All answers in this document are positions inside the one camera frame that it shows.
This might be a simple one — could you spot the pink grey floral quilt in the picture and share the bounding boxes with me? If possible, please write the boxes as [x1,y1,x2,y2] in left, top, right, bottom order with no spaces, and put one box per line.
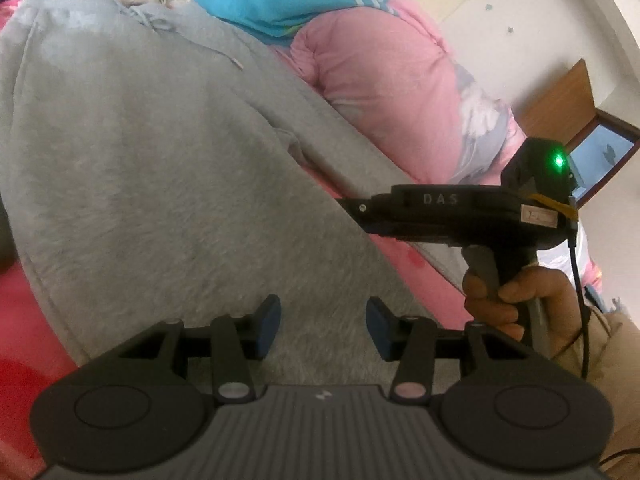
[267,0,603,306]

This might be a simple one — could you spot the person's right hand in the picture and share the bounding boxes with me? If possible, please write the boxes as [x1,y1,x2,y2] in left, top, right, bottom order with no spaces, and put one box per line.
[462,265,588,358]

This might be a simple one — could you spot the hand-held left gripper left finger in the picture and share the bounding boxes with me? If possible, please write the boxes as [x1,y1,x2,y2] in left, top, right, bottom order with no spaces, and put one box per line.
[117,294,282,403]

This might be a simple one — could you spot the blue striped blanket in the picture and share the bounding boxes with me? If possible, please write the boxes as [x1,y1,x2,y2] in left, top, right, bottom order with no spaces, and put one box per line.
[177,0,401,46]

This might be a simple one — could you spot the brown wooden door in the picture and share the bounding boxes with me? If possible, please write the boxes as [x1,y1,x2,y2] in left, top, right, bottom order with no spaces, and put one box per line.
[520,58,598,151]

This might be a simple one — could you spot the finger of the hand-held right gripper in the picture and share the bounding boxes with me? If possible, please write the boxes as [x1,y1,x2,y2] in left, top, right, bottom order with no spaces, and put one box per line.
[336,194,401,238]

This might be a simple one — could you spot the black cable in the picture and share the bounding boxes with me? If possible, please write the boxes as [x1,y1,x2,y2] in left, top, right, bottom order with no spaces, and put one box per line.
[567,237,640,467]

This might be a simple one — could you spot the grey sweatpants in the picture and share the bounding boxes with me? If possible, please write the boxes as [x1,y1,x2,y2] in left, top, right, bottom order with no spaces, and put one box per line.
[0,0,473,391]

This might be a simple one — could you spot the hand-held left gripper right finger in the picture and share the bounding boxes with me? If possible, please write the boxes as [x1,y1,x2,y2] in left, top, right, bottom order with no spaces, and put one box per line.
[365,296,533,405]

